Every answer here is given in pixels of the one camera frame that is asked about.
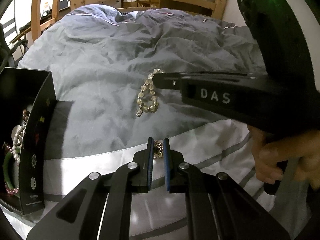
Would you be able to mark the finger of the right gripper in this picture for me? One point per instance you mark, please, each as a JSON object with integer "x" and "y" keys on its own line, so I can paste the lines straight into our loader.
{"x": 214, "y": 84}

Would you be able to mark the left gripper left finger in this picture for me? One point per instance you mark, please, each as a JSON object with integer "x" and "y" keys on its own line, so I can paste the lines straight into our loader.
{"x": 136, "y": 176}

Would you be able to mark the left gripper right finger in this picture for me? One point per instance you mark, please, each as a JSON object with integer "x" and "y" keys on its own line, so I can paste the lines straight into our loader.
{"x": 180, "y": 176}

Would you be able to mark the gold chain jewelry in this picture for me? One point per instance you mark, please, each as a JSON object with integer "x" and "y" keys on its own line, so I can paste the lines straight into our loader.
{"x": 158, "y": 149}

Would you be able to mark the black jewelry box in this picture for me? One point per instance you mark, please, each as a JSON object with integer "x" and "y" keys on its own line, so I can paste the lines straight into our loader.
{"x": 27, "y": 105}

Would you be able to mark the right hand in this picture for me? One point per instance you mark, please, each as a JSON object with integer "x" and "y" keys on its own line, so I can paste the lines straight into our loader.
{"x": 266, "y": 156}

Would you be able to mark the grey striped duvet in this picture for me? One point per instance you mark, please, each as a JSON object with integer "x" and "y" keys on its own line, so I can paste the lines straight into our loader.
{"x": 101, "y": 61}

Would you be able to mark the green jade bangle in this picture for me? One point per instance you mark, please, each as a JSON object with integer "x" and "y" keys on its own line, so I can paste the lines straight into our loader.
{"x": 6, "y": 163}

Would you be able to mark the black office chair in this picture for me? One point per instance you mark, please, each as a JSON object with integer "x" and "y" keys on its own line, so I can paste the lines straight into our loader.
{"x": 7, "y": 58}

